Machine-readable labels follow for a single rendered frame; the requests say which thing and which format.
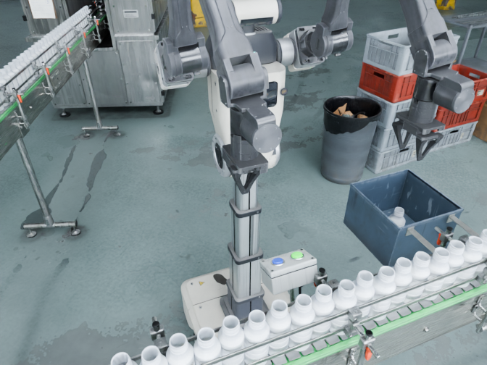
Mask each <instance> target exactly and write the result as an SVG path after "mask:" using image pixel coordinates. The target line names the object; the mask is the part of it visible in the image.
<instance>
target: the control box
mask: <svg viewBox="0 0 487 365"><path fill-rule="evenodd" d="M293 252H301V253H302V257H301V258H297V259H296V258H293V257H292V256H291V255H292V253H293ZM274 258H282V259H283V263H281V264H273V263H272V260H273V259H274ZM259 263H260V269H261V276H262V283H263V284H264V285H265V286H266V287H267V289H268V290H269V291H270V292H271V293H272V294H273V295H277V294H279V293H283V292H286V291H288V290H289V296H290V302H292V301H295V298H294V288H299V295H300V294H301V287H303V286H304V285H307V284H309V283H312V282H314V276H315V274H317V259H316V258H315V257H314V256H312V255H311V254H309V253H308V252H306V251H305V250H304V249H303V248H302V249H299V250H296V251H292V252H289V253H285V254H282V255H279V256H275V257H272V258H269V259H265V260H262V261H260V262H259Z"/></svg>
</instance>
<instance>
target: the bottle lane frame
mask: <svg viewBox="0 0 487 365"><path fill-rule="evenodd" d="M452 295H453V297H452V298H449V299H446V300H445V299H444V298H443V301H441V302H439V303H433V302H432V301H431V302H432V304H433V305H432V306H429V307H426V308H423V307H422V306H421V305H420V306H421V307H422V309H421V310H419V311H416V312H412V311H411V310H410V309H409V308H408V309H409V310H410V311H411V314H408V315H406V316H401V315H400V314H398V315H399V316H400V317H399V319H396V320H393V321H390V320H389V319H388V318H387V317H386V318H387V320H388V323H386V324H383V325H381V326H379V325H378V324H377V323H376V322H375V324H376V325H377V327H376V328H373V329H371V330H372V332H373V336H374V337H375V343H374V348H375V349H376V351H377V352H378V353H379V354H380V358H379V359H376V358H375V357H374V355H373V354H372V355H371V358H370V360H368V361H367V360H366V359H365V361H364V364H363V365H375V364H378V363H380V362H381V361H385V360H386V359H389V358H391V357H394V356H396V355H399V354H400V353H403V352H405V351H408V350H410V349H412V348H415V347H417V346H419V345H422V344H423V343H426V342H428V341H431V340H433V339H435V338H437V337H440V336H442V335H445V334H447V333H449V332H452V331H454V330H457V329H459V328H460V327H463V326H465V325H467V324H470V323H472V322H475V321H477V319H476V318H475V317H474V316H473V312H471V311H472V309H473V307H474V306H475V305H477V304H478V303H476V302H477V300H478V298H479V296H481V295H484V297H483V300H482V301H481V303H480V304H481V306H482V307H483V308H484V309H485V310H487V283H486V284H485V285H481V286H479V287H477V288H474V287H473V289H472V290H469V291H467V292H465V291H464V290H463V293H461V294H459V295H454V294H453V293H452ZM482 314H485V312H484V311H483V310H482V309H480V308H479V307H478V309H477V310H476V316H477V317H478V318H480V319H481V315H482ZM338 337H339V336H338ZM359 338H360V336H359V335H355V336H353V337H351V338H348V339H346V340H342V339H341V338H340V337H339V340H340V342H339V343H336V344H333V345H329V344H328V343H327V341H325V342H326V344H327V347H326V348H323V349H320V350H318V351H317V350H316V349H315V348H314V346H312V347H313V349H314V352H313V353H310V354H308V355H305V356H303V355H302V353H301V352H300V351H299V353H300V356H301V357H300V358H298V359H295V360H293V361H289V360H288V358H287V357H286V360H287V362H286V364H283V365H347V361H348V358H350V357H351V356H350V355H349V353H350V350H351V348H354V347H356V346H357V350H356V353H355V354H354V360H355V361H356V362H357V359H358V356H359V352H360V349H361V348H360V347H359V345H358V342H359Z"/></svg>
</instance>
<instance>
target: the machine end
mask: <svg viewBox="0 0 487 365"><path fill-rule="evenodd" d="M92 1H95V0H53V2H54V6H55V9H56V13H57V18H54V19H33V16H32V14H31V10H30V6H29V3H28V0H20V2H21V5H22V9H23V12H24V15H23V16H22V18H23V21H27V24H28V28H29V31H30V35H28V36H27V37H26V38H25V42H33V45H35V43H37V42H38V41H39V40H41V38H43V37H44V36H45V35H46V34H48V33H50V32H51V31H52V30H55V28H57V26H59V25H60V24H62V23H63V22H64V21H65V20H67V19H69V17H71V16H73V15H74V14H75V13H76V12H78V11H79V10H80V9H82V8H83V7H84V6H88V8H89V5H93V4H94V2H92ZM103 1H104V4H105V5H104V6H105V7H106V11H107V19H108V23H109V30H110V31H109V33H108V34H107V35H106V36H105V37H104V39H103V40H102V41H101V43H100V44H99V45H98V46H97V47H96V48H95V49H94V50H93V52H92V53H91V55H92V56H91V57H90V58H89V59H87V62H88V68H89V71H90V75H91V80H92V84H93V89H94V93H95V97H96V103H97V106H98V107H113V106H156V107H157V109H156V110H154V111H153V114H163V113H164V111H163V110H162V109H159V106H163V103H164V102H165V97H166V94H167V92H168V91H169V89H167V90H163V89H162V88H161V86H160V83H159V76H158V72H157V66H156V62H155V58H154V50H155V48H156V47H157V44H158V43H159V42H160V41H162V39H163V38H167V37H168V32H169V12H168V5H167V0H102V2H103ZM104 6H102V7H101V9H103V8H104ZM51 105H53V107H54V109H62V111H63V112H62V113H60V114H59V116H60V117H69V116H70V115H71V113H70V112H66V111H65V108H90V107H93V105H92V102H91V97H90V93H89V89H88V84H87V81H86V75H85V72H84V69H83V64H81V66H80V67H79V68H78V69H77V71H76V72H75V73H74V75H73V76H72V77H71V78H70V79H69V80H68V81H67V82H66V83H65V85H64V86H63V87H62V88H61V90H60V91H59V92H58V93H57V95H56V96H55V97H54V98H53V99H52V100H51Z"/></svg>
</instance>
